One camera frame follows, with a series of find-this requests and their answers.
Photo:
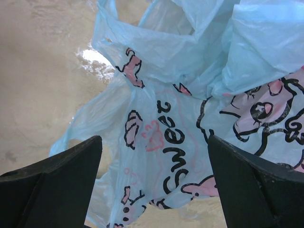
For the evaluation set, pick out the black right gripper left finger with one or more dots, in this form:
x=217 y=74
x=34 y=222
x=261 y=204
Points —
x=52 y=193

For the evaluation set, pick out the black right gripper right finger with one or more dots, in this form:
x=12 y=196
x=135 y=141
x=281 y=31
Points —
x=254 y=192

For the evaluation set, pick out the blue printed plastic bag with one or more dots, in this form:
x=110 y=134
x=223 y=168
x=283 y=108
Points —
x=190 y=69

